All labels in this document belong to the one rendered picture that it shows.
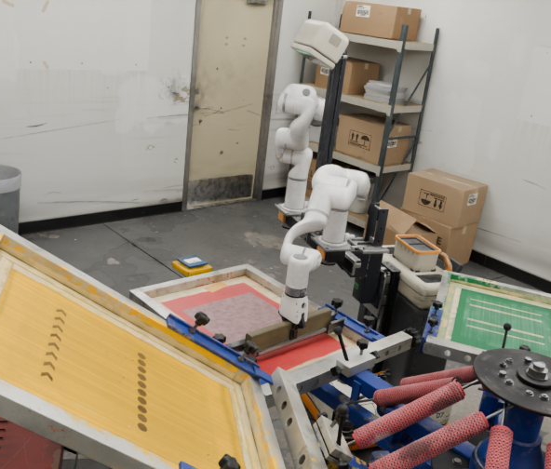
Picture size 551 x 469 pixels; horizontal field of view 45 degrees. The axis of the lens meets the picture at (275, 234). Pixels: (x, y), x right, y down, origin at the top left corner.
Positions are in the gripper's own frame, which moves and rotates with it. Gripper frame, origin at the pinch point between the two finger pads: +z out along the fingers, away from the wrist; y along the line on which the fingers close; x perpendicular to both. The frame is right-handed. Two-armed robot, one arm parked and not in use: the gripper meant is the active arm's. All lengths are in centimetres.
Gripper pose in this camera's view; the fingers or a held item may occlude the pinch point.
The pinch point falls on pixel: (289, 331)
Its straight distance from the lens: 233.0
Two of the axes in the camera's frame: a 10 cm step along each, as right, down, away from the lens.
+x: -7.5, 1.5, -6.4
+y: -6.5, -3.4, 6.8
